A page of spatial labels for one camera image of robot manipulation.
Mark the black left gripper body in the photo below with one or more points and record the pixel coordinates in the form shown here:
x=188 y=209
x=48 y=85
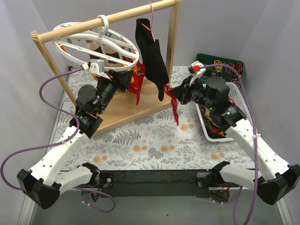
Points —
x=119 y=79

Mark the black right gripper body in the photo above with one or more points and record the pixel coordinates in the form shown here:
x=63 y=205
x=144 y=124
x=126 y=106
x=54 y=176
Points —
x=185 y=92

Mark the red christmas sock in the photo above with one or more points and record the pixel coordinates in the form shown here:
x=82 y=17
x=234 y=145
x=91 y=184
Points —
x=174 y=103

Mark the white round clip hanger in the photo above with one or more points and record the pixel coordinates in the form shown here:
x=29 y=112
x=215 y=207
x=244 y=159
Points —
x=117 y=51

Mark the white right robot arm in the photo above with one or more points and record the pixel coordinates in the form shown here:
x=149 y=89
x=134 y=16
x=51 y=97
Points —
x=275 y=177

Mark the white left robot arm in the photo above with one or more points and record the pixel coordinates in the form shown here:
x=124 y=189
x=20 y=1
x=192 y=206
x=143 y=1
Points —
x=43 y=182

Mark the wooden clothes rack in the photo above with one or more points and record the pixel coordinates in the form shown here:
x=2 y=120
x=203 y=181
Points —
x=122 y=109

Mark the black hanging sock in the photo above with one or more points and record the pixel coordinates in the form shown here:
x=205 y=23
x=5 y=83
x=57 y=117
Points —
x=152 y=59

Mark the white plastic basket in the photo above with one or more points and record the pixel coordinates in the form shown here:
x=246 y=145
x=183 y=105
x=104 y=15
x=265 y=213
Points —
x=237 y=97

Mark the floral table mat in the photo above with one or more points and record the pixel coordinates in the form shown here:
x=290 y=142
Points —
x=159 y=142

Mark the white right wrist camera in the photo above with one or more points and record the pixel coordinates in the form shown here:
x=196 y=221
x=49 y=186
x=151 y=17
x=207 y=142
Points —
x=196 y=69

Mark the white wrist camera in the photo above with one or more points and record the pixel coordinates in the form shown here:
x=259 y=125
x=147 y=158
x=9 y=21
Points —
x=196 y=69
x=96 y=67

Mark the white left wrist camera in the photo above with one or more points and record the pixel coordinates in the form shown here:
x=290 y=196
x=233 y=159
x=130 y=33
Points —
x=96 y=67

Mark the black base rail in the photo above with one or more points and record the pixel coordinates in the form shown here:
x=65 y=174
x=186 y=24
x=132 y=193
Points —
x=149 y=183

